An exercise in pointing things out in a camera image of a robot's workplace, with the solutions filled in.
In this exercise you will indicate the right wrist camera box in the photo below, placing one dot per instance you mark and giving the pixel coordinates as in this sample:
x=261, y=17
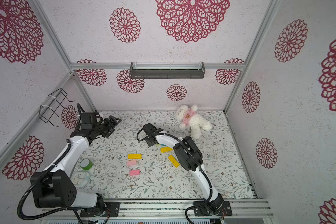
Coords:
x=149, y=128

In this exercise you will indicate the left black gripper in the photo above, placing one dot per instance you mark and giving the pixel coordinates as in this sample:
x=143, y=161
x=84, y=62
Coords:
x=114, y=123

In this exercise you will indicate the light pink block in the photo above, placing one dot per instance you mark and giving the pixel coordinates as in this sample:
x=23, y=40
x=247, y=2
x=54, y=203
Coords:
x=131, y=163

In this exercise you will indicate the green tape roll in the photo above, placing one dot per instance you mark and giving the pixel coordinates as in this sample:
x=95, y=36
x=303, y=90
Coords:
x=86, y=164

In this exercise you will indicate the black wire wall rack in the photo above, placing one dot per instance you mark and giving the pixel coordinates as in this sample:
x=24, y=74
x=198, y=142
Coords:
x=48, y=110

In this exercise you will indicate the white teddy bear pink shirt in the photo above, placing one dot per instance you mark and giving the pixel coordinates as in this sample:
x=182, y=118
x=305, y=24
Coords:
x=189, y=117

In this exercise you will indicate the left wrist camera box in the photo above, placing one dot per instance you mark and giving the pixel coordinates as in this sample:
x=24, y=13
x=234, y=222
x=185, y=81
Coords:
x=88, y=120

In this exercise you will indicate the yellow block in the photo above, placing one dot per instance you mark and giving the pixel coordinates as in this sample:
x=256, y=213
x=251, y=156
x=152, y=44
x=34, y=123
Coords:
x=173, y=161
x=134, y=156
x=165, y=149

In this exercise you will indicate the black wall shelf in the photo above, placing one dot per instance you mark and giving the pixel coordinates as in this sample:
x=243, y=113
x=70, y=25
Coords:
x=167, y=71

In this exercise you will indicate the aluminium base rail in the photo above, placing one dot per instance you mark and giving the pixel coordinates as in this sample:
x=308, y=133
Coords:
x=175, y=208

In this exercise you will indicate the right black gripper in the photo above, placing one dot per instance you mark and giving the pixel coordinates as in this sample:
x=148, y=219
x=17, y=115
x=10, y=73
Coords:
x=150, y=140

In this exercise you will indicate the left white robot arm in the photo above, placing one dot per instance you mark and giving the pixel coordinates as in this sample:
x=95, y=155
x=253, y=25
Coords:
x=53, y=188

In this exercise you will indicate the hot pink block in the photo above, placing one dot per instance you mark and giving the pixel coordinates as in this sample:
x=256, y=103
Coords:
x=134, y=172

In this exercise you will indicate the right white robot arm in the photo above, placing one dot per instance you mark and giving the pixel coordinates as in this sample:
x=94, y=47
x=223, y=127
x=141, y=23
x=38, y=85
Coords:
x=191, y=159

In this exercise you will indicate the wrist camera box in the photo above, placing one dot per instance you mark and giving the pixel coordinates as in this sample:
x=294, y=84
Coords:
x=88, y=120
x=149, y=128

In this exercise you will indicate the clear tape roll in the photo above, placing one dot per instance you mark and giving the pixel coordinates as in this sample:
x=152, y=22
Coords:
x=80, y=179

